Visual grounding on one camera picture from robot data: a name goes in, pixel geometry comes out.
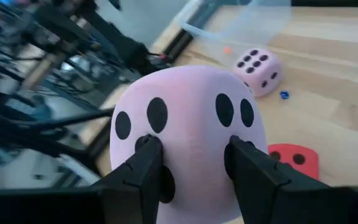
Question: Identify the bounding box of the large red plush die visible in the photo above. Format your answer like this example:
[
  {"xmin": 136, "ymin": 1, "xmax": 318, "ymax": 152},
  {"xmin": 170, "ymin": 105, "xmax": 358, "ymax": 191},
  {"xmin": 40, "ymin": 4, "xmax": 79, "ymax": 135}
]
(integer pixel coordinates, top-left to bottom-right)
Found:
[{"xmin": 267, "ymin": 143, "xmax": 320, "ymax": 182}]

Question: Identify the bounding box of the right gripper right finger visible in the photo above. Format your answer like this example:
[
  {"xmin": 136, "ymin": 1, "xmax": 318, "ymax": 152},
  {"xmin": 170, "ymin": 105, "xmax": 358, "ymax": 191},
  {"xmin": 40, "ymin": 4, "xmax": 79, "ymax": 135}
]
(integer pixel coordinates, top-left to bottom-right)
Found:
[{"xmin": 228, "ymin": 135, "xmax": 332, "ymax": 224}]

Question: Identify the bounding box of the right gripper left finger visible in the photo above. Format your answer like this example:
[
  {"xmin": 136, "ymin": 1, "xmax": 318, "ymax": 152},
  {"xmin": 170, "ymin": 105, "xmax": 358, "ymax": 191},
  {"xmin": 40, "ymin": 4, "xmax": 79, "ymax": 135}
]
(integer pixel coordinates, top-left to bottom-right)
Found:
[{"xmin": 99, "ymin": 134, "xmax": 163, "ymax": 224}]

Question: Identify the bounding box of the clear plastic container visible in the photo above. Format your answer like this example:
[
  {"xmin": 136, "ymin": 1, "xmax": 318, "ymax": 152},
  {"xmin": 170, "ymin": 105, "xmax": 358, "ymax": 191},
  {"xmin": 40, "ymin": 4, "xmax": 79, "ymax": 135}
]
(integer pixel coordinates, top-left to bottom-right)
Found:
[{"xmin": 178, "ymin": 0, "xmax": 293, "ymax": 68}]

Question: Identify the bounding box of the large pink plush die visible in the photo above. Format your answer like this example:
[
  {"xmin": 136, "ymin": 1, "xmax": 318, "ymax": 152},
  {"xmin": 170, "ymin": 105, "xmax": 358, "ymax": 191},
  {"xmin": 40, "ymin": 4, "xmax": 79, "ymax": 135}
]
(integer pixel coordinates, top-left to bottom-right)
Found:
[
  {"xmin": 109, "ymin": 64, "xmax": 269, "ymax": 224},
  {"xmin": 232, "ymin": 47, "xmax": 283, "ymax": 98}
]

